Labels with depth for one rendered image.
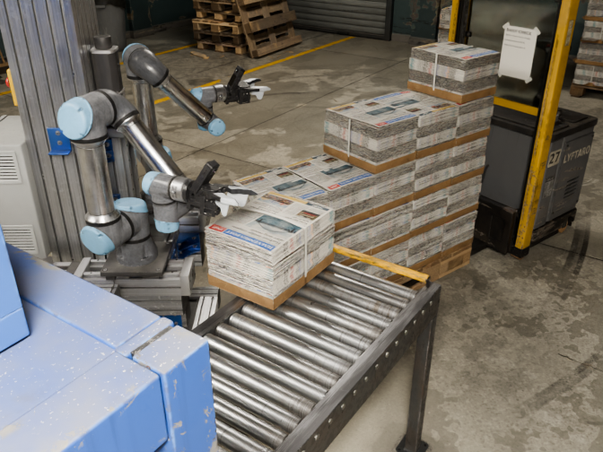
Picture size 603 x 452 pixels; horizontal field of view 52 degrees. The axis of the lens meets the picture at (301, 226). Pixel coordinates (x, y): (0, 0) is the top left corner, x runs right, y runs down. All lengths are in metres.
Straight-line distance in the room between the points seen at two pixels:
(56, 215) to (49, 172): 0.18
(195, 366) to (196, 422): 0.08
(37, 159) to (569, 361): 2.56
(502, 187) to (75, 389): 3.63
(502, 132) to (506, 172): 0.26
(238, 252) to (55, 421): 1.40
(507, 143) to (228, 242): 2.41
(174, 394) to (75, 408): 0.11
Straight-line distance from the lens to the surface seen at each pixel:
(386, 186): 3.05
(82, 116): 1.97
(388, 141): 2.95
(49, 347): 0.78
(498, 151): 4.08
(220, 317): 2.03
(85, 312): 0.81
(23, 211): 2.51
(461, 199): 3.58
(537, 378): 3.17
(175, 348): 0.73
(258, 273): 1.99
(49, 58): 2.30
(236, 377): 1.82
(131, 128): 2.07
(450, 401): 2.94
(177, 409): 0.74
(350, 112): 3.07
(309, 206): 2.18
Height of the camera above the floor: 2.00
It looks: 28 degrees down
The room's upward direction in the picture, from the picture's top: straight up
